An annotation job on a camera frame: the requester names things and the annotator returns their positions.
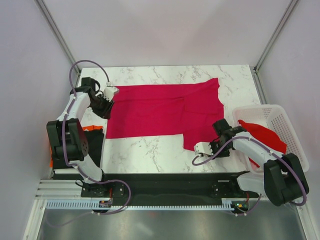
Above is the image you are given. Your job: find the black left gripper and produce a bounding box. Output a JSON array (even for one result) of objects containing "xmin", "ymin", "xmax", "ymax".
[{"xmin": 89, "ymin": 94, "xmax": 115, "ymax": 120}]

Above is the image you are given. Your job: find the crimson pink t-shirt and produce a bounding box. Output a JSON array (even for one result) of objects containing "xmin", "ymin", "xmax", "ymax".
[{"xmin": 106, "ymin": 78, "xmax": 224, "ymax": 151}]

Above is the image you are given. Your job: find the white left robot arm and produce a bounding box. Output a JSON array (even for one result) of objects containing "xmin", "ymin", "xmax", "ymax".
[{"xmin": 46, "ymin": 77, "xmax": 119, "ymax": 197}]

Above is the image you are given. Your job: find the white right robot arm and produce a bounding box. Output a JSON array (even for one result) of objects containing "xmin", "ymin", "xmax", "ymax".
[{"xmin": 210, "ymin": 119, "xmax": 309, "ymax": 207}]

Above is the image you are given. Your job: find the folded black t-shirt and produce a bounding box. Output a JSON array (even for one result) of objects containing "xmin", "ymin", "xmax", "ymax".
[{"xmin": 82, "ymin": 125, "xmax": 105, "ymax": 167}]

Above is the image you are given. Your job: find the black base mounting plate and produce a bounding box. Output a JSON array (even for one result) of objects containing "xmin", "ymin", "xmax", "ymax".
[{"xmin": 51, "ymin": 171, "xmax": 292, "ymax": 208}]

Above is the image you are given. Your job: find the red t-shirt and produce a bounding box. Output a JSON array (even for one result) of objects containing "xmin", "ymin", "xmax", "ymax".
[{"xmin": 238, "ymin": 119, "xmax": 287, "ymax": 155}]

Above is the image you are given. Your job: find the white plastic laundry basket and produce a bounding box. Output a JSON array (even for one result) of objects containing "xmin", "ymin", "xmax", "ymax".
[{"xmin": 232, "ymin": 104, "xmax": 310, "ymax": 173}]

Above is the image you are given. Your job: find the white folded t-shirt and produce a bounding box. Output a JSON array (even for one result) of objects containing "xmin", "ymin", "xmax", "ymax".
[{"xmin": 54, "ymin": 168, "xmax": 80, "ymax": 175}]

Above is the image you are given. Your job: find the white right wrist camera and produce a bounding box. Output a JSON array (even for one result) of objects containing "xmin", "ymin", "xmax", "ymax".
[{"xmin": 194, "ymin": 141, "xmax": 213, "ymax": 156}]

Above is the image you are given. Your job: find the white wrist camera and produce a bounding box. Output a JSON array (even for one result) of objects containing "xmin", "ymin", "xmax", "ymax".
[
  {"xmin": 103, "ymin": 86, "xmax": 120, "ymax": 102},
  {"xmin": 194, "ymin": 141, "xmax": 213, "ymax": 156}
]

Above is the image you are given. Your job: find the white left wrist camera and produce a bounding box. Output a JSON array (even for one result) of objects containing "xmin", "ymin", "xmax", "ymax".
[{"xmin": 103, "ymin": 86, "xmax": 120, "ymax": 102}]

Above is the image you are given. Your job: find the white slotted cable duct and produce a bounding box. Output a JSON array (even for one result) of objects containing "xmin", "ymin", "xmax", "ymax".
[{"xmin": 45, "ymin": 199, "xmax": 237, "ymax": 211}]

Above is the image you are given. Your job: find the aluminium front rail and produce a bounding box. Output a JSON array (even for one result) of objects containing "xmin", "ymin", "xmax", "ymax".
[{"xmin": 34, "ymin": 179, "xmax": 308, "ymax": 200}]

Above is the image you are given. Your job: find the aluminium frame post left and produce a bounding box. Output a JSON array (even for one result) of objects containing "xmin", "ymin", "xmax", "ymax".
[{"xmin": 34, "ymin": 0, "xmax": 76, "ymax": 65}]

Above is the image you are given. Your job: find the aluminium frame post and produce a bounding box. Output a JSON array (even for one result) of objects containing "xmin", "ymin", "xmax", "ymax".
[
  {"xmin": 253, "ymin": 0, "xmax": 300, "ymax": 75},
  {"xmin": 34, "ymin": 0, "xmax": 76, "ymax": 65}
]

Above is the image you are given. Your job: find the aluminium frame post right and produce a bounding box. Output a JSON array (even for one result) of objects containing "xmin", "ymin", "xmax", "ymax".
[{"xmin": 253, "ymin": 0, "xmax": 300, "ymax": 75}]

